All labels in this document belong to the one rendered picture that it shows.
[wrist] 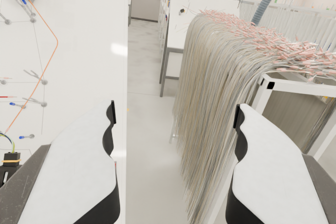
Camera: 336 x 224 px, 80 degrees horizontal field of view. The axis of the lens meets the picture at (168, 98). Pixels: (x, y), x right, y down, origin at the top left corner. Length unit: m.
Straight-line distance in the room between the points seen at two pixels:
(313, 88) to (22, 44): 0.95
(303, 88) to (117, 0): 0.72
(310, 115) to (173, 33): 2.61
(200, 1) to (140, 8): 7.90
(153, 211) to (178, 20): 2.70
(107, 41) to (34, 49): 0.24
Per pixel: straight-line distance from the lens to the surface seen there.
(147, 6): 11.44
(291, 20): 4.07
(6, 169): 0.69
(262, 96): 0.72
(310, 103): 1.07
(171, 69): 3.30
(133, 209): 1.95
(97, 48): 0.78
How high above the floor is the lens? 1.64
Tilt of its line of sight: 28 degrees down
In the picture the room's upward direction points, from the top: 10 degrees clockwise
